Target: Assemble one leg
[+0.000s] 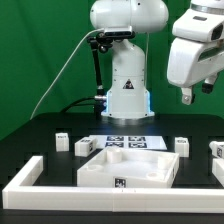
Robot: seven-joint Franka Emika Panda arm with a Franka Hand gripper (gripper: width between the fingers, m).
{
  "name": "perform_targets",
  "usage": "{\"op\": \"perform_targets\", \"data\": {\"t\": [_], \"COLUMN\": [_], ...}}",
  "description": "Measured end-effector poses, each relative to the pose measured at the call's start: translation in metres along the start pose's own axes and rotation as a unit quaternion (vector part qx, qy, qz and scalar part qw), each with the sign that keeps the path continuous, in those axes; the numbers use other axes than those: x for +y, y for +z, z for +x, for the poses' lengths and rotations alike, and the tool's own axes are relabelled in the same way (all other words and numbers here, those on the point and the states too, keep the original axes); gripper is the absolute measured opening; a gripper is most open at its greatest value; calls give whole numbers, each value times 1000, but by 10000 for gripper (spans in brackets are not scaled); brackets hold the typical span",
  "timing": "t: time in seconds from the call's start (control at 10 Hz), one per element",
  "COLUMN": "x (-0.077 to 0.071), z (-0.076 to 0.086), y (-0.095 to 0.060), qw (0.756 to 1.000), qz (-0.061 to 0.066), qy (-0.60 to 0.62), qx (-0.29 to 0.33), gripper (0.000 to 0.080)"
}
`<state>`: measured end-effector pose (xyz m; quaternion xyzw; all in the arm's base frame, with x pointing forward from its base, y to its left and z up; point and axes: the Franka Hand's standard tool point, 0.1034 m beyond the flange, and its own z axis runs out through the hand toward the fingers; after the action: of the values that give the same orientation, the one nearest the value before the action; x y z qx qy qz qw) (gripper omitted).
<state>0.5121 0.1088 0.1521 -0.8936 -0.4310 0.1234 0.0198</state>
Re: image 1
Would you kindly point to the white U-shaped fence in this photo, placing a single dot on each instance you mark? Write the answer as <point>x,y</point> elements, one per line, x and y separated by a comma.
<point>22,193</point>

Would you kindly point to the sheet with fiducial markers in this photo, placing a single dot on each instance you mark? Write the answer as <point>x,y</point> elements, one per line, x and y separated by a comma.
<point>130,142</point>

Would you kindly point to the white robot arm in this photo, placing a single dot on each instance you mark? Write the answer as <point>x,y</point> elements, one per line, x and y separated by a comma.
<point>144,16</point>

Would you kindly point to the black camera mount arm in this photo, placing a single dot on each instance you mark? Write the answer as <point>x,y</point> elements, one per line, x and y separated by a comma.
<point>98,66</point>

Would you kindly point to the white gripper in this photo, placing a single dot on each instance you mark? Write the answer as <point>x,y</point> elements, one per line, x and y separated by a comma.
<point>196,53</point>

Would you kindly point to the white square table top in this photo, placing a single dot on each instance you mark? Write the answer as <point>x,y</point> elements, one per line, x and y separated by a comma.
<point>129,168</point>

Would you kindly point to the grey camera on mount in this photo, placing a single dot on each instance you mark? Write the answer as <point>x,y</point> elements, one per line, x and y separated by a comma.
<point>118,32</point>

